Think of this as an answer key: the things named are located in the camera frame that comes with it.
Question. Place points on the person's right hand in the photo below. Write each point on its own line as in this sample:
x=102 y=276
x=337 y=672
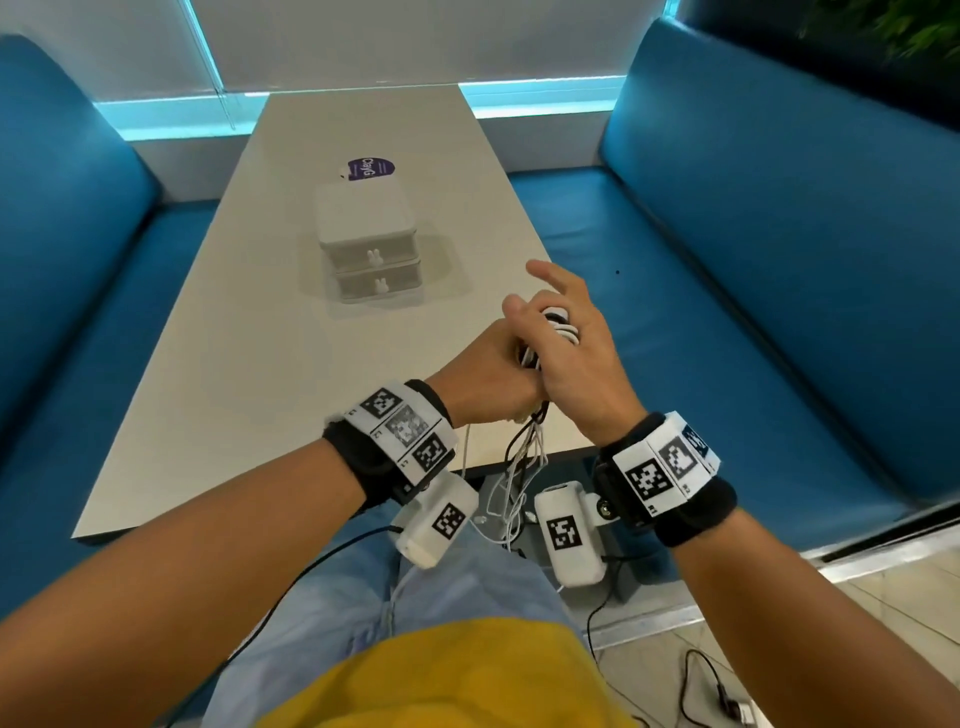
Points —
x=585 y=375

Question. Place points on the white mini drawer box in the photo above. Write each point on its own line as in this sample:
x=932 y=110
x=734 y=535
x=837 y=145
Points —
x=364 y=206

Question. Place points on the person's left forearm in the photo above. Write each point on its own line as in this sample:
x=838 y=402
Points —
x=150 y=585

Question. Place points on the light blue jeans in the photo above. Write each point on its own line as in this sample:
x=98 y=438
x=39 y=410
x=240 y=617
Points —
x=337 y=615

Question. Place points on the green artificial plant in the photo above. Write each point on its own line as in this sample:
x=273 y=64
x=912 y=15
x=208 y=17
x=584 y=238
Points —
x=915 y=30

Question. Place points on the person's right forearm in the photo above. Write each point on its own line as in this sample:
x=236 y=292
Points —
x=787 y=622

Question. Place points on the yellow shirt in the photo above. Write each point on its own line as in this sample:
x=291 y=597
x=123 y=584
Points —
x=450 y=675

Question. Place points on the white table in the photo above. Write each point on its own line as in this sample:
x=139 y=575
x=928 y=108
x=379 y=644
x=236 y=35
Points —
x=262 y=375

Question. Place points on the cyan wall light strips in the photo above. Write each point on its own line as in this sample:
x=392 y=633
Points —
x=165 y=120

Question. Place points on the silver metal floor rail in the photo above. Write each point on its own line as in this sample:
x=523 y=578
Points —
x=637 y=622

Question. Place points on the grey metal table base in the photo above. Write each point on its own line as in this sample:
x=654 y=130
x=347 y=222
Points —
x=637 y=570

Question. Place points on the black marker wristband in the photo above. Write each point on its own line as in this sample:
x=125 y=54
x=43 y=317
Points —
x=360 y=457
x=697 y=510

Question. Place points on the white power adapter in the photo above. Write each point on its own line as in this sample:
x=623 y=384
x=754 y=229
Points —
x=750 y=712

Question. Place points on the person's left hand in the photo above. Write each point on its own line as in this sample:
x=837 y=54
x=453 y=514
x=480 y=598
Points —
x=480 y=382

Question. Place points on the round purple sticker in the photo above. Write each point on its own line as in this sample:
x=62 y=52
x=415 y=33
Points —
x=371 y=166

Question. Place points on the blue sofa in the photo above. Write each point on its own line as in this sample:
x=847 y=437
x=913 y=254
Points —
x=60 y=262
x=750 y=262

